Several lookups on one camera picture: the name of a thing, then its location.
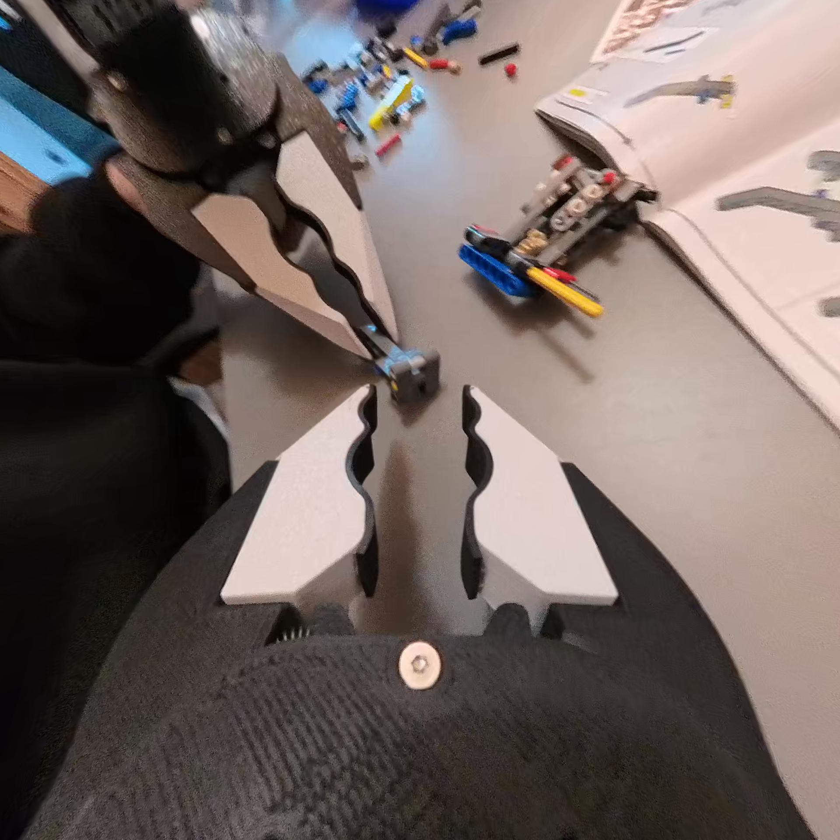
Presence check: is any pile of loose lego pieces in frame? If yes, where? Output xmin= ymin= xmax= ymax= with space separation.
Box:
xmin=302 ymin=0 xmax=522 ymax=172

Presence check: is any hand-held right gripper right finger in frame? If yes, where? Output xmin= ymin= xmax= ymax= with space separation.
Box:
xmin=461 ymin=385 xmax=619 ymax=611

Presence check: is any person's left forearm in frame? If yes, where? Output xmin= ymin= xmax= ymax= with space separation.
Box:
xmin=0 ymin=174 xmax=221 ymax=368

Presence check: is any lego sticker sheet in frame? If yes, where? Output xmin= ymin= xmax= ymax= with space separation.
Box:
xmin=591 ymin=0 xmax=697 ymax=63

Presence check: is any dark grey lego arm assembly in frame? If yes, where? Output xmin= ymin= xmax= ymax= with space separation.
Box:
xmin=364 ymin=325 xmax=442 ymax=404

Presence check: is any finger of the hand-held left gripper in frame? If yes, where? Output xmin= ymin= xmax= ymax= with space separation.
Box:
xmin=189 ymin=192 xmax=376 ymax=361
xmin=276 ymin=130 xmax=400 ymax=347

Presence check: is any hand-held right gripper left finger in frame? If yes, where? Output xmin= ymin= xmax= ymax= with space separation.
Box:
xmin=221 ymin=385 xmax=379 ymax=606

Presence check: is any lego chassis assembly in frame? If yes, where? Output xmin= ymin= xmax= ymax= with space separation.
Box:
xmin=458 ymin=154 xmax=659 ymax=319

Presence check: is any lego instruction booklet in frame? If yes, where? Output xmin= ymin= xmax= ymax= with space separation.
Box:
xmin=535 ymin=7 xmax=840 ymax=434

